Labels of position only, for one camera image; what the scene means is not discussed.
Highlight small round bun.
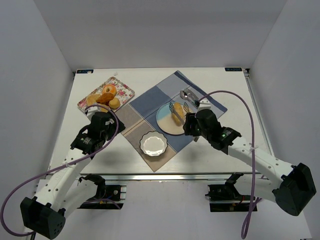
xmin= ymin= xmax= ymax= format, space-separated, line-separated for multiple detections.
xmin=108 ymin=97 xmax=121 ymax=110

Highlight oblong golden bread roll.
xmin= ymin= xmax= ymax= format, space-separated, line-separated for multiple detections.
xmin=171 ymin=102 xmax=184 ymax=126

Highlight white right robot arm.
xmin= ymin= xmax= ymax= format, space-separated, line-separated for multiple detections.
xmin=183 ymin=109 xmax=317 ymax=216

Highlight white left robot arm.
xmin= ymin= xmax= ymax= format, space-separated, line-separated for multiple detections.
xmin=20 ymin=111 xmax=126 ymax=240

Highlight brown crusty pastry piece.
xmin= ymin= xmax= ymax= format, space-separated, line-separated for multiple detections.
xmin=96 ymin=93 xmax=114 ymax=105

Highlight round yellow muffin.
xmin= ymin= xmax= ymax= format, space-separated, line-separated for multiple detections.
xmin=86 ymin=93 xmax=101 ymax=106

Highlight floral serving tray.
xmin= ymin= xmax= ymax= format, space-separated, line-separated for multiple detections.
xmin=77 ymin=76 xmax=135 ymax=113

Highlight patchwork blue grey placemat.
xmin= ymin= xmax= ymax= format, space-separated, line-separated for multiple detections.
xmin=117 ymin=70 xmax=228 ymax=173

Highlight blue and cream round plate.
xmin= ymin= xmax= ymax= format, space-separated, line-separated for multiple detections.
xmin=156 ymin=102 xmax=193 ymax=136

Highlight white scalloped bowl black rim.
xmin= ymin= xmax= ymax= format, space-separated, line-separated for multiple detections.
xmin=139 ymin=131 xmax=168 ymax=157

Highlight blue label sticker right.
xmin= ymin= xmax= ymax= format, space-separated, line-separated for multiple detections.
xmin=224 ymin=67 xmax=243 ymax=72

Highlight blue label sticker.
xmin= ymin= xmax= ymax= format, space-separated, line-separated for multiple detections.
xmin=76 ymin=69 xmax=94 ymax=74
xmin=224 ymin=67 xmax=243 ymax=72

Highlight blue label sticker left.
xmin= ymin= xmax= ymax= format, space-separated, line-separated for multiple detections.
xmin=76 ymin=69 xmax=94 ymax=74

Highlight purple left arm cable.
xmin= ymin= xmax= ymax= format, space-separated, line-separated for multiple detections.
xmin=0 ymin=104 xmax=120 ymax=237

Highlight steel spoon green handle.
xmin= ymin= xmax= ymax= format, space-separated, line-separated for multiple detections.
xmin=180 ymin=90 xmax=198 ymax=109

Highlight glazed ring donut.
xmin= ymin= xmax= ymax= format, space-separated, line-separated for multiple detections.
xmin=102 ymin=84 xmax=117 ymax=96

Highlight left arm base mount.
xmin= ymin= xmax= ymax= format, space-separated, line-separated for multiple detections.
xmin=78 ymin=174 xmax=127 ymax=210

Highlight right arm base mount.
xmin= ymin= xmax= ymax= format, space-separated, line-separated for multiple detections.
xmin=205 ymin=172 xmax=250 ymax=213

